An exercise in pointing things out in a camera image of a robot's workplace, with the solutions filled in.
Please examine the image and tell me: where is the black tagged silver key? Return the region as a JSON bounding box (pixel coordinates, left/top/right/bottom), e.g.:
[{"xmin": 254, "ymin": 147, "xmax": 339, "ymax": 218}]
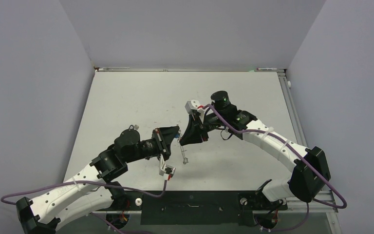
[{"xmin": 129, "ymin": 124, "xmax": 139, "ymax": 131}]

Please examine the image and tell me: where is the right aluminium side rail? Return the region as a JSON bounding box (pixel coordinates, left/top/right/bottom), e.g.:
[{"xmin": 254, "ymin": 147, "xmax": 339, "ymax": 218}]
[{"xmin": 277, "ymin": 71, "xmax": 320, "ymax": 191}]

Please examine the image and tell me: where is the large silver metal keyring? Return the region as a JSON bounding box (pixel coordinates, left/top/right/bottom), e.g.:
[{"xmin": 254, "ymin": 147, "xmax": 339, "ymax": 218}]
[{"xmin": 180, "ymin": 146, "xmax": 188, "ymax": 165}]

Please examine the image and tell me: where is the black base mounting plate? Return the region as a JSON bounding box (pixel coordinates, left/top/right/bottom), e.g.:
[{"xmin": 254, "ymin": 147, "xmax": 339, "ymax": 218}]
[{"xmin": 104, "ymin": 191, "xmax": 288, "ymax": 226}]

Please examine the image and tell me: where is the front aluminium frame rail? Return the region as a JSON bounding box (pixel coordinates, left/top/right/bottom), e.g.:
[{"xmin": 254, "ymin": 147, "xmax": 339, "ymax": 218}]
[{"xmin": 48, "ymin": 190, "xmax": 338, "ymax": 215}]

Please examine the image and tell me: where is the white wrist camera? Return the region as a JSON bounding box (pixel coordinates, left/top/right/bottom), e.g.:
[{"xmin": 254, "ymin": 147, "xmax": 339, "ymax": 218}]
[
  {"xmin": 159, "ymin": 155, "xmax": 175, "ymax": 181},
  {"xmin": 185, "ymin": 99, "xmax": 205, "ymax": 115}
]

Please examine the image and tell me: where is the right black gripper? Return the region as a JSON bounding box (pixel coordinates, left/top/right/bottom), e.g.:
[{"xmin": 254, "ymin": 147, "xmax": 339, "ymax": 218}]
[{"xmin": 180, "ymin": 111, "xmax": 225, "ymax": 145}]

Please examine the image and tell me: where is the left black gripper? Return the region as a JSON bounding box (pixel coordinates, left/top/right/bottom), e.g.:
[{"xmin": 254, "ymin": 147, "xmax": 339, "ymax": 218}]
[{"xmin": 124, "ymin": 125, "xmax": 179, "ymax": 163}]

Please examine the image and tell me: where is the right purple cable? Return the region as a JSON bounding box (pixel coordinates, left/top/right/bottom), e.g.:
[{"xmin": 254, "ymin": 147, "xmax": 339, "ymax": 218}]
[{"xmin": 203, "ymin": 104, "xmax": 348, "ymax": 233}]

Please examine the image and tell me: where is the back aluminium rail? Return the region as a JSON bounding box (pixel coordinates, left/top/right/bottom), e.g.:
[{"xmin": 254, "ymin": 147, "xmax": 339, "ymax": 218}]
[{"xmin": 94, "ymin": 67, "xmax": 285, "ymax": 73}]

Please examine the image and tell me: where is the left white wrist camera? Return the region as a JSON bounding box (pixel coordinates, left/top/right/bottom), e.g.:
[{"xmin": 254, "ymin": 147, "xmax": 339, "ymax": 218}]
[{"xmin": 159, "ymin": 155, "xmax": 175, "ymax": 181}]

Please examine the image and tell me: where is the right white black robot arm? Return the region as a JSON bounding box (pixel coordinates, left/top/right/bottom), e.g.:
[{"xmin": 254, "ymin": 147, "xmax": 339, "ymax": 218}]
[{"xmin": 180, "ymin": 91, "xmax": 331, "ymax": 209}]

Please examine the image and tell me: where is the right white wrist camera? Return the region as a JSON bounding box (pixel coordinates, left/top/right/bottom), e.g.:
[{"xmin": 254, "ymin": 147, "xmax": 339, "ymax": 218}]
[{"xmin": 185, "ymin": 99, "xmax": 205, "ymax": 115}]

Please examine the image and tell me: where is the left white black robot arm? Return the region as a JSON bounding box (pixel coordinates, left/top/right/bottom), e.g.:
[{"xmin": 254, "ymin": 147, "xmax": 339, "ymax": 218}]
[{"xmin": 16, "ymin": 126, "xmax": 180, "ymax": 234}]

